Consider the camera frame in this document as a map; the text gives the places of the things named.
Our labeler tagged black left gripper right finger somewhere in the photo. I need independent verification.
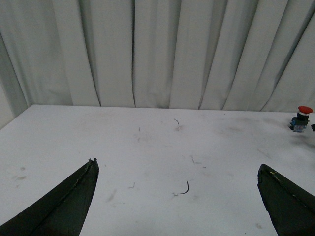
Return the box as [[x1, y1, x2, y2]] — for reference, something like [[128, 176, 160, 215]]
[[257, 164, 315, 236]]

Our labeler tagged small black wire piece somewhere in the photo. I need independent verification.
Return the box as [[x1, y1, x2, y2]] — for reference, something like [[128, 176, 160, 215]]
[[173, 180, 190, 196]]

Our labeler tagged white curtain backdrop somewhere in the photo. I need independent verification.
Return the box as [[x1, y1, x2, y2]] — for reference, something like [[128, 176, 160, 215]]
[[0, 0, 315, 126]]

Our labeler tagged red push button switch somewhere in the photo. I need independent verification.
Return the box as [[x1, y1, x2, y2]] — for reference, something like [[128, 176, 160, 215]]
[[289, 106, 313, 133]]

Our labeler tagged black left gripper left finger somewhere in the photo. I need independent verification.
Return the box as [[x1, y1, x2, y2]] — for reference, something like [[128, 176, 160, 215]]
[[0, 159, 99, 236]]

